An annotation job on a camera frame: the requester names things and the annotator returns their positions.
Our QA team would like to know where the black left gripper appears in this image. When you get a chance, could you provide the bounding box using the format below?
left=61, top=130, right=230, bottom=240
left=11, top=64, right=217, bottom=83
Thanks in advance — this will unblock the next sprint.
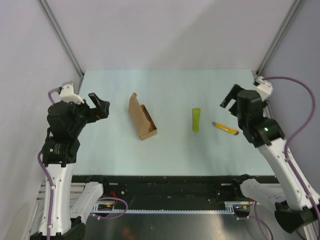
left=68, top=91, right=110, bottom=135

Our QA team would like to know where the yellow utility knife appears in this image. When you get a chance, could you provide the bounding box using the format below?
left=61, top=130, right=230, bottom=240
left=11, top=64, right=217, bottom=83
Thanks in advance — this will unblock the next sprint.
left=212, top=121, right=239, bottom=136

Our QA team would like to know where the green tube product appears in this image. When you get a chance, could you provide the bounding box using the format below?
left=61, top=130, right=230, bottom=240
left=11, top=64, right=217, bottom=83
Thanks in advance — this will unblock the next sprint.
left=192, top=108, right=201, bottom=132

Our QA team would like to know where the brown cardboard express box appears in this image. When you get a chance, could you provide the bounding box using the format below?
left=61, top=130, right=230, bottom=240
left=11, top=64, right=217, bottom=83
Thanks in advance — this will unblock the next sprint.
left=128, top=92, right=158, bottom=141

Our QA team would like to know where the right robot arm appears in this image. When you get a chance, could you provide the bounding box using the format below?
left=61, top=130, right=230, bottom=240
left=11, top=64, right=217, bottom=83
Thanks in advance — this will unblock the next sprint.
left=220, top=83, right=320, bottom=233

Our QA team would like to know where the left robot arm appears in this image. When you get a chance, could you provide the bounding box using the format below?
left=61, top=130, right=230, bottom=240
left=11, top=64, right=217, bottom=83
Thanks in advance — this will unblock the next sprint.
left=30, top=92, right=111, bottom=240

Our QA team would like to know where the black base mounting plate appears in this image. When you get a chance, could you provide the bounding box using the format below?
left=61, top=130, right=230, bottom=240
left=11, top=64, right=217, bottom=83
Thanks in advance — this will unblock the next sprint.
left=72, top=175, right=252, bottom=212

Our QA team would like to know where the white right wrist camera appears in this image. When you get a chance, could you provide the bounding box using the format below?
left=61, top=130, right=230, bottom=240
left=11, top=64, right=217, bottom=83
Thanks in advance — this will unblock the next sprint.
left=254, top=76, right=273, bottom=102

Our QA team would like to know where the aluminium front rail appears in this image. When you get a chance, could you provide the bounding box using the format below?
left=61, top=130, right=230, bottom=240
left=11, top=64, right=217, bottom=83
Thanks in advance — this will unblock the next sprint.
left=36, top=182, right=87, bottom=203

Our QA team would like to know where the left aluminium frame post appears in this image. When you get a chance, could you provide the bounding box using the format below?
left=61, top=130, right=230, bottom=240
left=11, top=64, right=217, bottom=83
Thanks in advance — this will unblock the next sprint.
left=37, top=0, right=85, bottom=80

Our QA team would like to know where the aluminium frame post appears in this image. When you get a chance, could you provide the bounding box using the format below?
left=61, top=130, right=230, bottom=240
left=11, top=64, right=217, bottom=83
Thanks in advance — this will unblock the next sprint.
left=37, top=0, right=85, bottom=80
left=253, top=0, right=306, bottom=77

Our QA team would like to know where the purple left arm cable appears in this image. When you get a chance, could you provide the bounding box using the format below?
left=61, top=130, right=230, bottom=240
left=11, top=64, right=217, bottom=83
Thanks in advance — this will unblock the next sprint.
left=37, top=87, right=129, bottom=237

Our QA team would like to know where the right aluminium frame post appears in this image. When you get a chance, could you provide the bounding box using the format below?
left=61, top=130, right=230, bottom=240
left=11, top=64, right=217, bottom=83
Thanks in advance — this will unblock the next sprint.
left=253, top=0, right=306, bottom=77

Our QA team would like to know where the slotted cable duct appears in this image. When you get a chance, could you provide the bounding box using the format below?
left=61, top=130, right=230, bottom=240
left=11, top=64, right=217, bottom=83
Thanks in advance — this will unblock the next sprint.
left=69, top=201, right=251, bottom=214

